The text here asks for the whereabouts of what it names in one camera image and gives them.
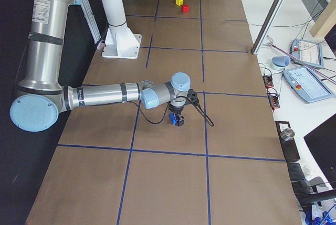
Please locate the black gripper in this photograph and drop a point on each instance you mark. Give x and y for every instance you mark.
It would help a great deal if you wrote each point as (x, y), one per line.
(176, 110)

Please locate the blue block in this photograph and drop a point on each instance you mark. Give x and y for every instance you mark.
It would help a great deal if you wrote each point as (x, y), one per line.
(173, 118)

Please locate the red block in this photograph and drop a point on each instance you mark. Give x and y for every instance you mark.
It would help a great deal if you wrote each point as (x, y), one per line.
(185, 8)

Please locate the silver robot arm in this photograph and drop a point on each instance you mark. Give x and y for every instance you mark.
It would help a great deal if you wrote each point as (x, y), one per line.
(40, 98)

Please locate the orange black connector board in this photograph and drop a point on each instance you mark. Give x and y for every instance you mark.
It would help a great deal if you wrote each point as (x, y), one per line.
(268, 81)

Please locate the metal cylinder weight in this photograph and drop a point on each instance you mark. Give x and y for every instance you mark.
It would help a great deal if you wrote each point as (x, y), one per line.
(287, 134)

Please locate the yellow block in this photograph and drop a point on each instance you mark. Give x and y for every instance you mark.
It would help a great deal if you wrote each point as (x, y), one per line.
(179, 2)

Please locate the black box on table edge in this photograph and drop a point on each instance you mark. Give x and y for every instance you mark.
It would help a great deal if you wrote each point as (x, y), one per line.
(289, 148)

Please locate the near teach pendant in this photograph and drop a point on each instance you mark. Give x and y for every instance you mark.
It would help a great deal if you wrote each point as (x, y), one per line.
(307, 85)

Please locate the teach pendant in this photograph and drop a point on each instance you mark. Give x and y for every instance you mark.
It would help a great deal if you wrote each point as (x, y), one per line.
(307, 85)
(308, 52)

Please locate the black monitor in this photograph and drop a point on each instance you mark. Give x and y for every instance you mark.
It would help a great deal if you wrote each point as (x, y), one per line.
(321, 143)

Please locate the far teach pendant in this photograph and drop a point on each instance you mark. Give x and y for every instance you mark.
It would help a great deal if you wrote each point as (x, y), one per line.
(308, 52)

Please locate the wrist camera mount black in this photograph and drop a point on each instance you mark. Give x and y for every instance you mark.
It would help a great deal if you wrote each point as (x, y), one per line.
(192, 97)

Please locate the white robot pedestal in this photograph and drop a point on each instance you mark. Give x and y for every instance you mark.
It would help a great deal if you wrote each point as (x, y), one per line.
(120, 41)

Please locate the aluminium frame post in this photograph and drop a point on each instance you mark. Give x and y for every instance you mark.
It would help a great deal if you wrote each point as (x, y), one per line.
(275, 7)

